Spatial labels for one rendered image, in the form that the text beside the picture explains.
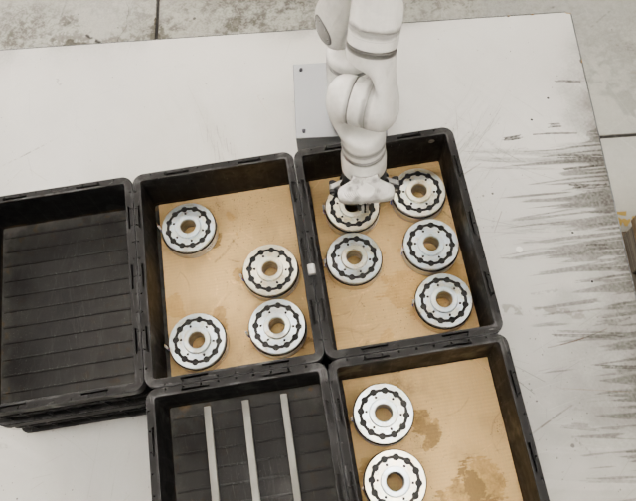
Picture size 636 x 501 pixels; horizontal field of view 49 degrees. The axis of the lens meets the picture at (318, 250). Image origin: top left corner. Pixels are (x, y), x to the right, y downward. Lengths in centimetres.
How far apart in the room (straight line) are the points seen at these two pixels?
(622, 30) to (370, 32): 195
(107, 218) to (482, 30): 97
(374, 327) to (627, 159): 144
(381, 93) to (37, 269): 78
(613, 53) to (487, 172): 126
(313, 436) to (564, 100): 94
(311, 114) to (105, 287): 55
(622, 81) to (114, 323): 195
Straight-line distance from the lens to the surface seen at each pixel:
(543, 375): 144
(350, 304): 129
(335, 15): 119
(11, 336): 142
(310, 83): 155
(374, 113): 99
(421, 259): 129
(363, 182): 113
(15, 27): 296
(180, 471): 127
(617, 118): 260
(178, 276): 134
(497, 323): 120
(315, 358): 116
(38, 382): 137
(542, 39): 179
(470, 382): 127
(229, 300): 131
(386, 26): 94
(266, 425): 125
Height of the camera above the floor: 206
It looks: 68 degrees down
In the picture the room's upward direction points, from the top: 6 degrees counter-clockwise
